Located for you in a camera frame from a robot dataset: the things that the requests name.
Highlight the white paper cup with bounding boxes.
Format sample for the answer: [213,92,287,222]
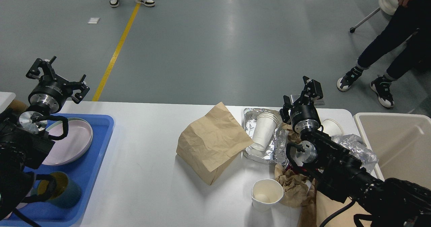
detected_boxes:
[251,179,284,212]
[321,119,344,137]

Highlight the crumpled brown paper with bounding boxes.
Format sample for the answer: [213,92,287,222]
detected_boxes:
[274,123,312,208]

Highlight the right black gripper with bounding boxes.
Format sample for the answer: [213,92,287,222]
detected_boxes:
[279,76,324,133]

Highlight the white paper cup front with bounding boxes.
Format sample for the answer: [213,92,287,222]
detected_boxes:
[251,179,284,212]

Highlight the pink mug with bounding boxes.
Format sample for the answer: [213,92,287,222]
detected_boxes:
[4,191,31,219]

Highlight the blue plastic tray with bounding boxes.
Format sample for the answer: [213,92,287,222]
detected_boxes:
[1,113,114,227]

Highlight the person in dark clothes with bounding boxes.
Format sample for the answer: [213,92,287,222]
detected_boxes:
[336,0,431,108]

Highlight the aluminium foil tray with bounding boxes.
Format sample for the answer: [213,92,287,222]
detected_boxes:
[242,108,288,166]

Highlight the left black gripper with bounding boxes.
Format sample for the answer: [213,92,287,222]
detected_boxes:
[26,56,90,114]

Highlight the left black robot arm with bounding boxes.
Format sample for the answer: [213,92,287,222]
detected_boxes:
[0,56,89,227]

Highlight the dark teal mug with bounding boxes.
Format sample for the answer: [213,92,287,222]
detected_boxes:
[45,171,81,209]

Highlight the flat brown paper sheet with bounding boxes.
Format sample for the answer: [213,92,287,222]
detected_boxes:
[297,180,369,227]

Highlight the beige plastic bin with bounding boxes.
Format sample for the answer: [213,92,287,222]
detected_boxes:
[354,113,431,188]

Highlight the crumpled clear plastic wrap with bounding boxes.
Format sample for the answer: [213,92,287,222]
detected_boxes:
[331,134,378,173]

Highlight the white paper cup back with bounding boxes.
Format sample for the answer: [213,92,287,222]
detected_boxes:
[321,119,344,137]

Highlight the stacked white paper cups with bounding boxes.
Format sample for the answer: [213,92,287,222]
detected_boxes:
[251,112,280,151]

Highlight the brown paper bag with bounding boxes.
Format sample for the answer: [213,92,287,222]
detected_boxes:
[176,102,253,185]

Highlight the pink plate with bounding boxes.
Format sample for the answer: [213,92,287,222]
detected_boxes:
[42,118,93,166]

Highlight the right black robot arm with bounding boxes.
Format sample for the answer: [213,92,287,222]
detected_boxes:
[279,76,431,227]

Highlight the green plate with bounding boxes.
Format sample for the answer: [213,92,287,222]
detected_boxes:
[42,118,94,166]

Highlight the person with tan boot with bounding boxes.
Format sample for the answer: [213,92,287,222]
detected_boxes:
[8,99,28,114]

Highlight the white side table corner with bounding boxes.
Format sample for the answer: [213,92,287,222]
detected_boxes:
[0,92,16,113]

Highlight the office chair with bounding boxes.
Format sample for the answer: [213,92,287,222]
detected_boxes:
[349,0,399,33]

